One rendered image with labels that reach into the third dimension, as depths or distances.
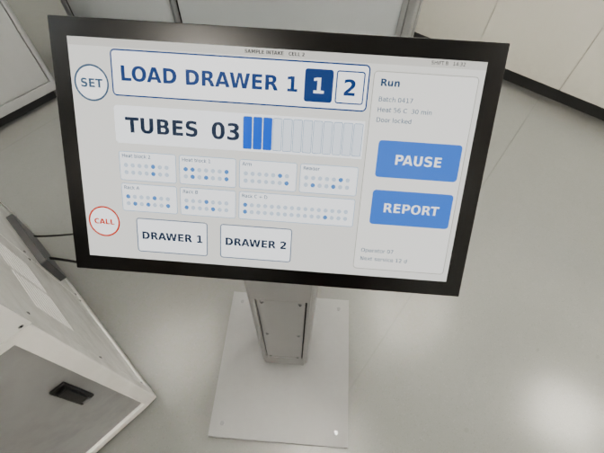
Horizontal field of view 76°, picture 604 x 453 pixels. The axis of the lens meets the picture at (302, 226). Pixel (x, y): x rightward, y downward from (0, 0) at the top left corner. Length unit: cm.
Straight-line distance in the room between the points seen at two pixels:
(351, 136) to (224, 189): 17
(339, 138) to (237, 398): 111
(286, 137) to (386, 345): 117
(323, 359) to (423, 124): 109
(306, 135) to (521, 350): 139
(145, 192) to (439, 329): 130
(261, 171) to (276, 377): 104
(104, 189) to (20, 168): 178
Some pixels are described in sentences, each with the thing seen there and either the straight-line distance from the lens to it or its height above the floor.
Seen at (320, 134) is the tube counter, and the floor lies 111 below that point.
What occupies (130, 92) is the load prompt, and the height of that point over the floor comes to 114.
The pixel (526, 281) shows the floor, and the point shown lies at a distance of 185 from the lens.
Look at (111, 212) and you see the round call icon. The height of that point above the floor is 103.
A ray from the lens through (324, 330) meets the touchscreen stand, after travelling 147.
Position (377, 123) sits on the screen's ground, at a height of 113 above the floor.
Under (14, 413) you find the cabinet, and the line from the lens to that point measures 105.
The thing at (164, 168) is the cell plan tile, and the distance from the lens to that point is 51.
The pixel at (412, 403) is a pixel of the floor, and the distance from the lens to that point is 151.
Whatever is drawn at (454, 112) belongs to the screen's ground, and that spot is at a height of 114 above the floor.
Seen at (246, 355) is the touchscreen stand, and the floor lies 4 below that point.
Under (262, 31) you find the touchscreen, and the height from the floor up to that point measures 120.
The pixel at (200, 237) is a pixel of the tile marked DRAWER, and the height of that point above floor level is 101.
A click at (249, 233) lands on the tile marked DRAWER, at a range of 50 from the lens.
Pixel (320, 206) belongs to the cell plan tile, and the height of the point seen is 105.
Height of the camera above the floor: 144
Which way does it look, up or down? 57 degrees down
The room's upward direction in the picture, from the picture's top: 2 degrees clockwise
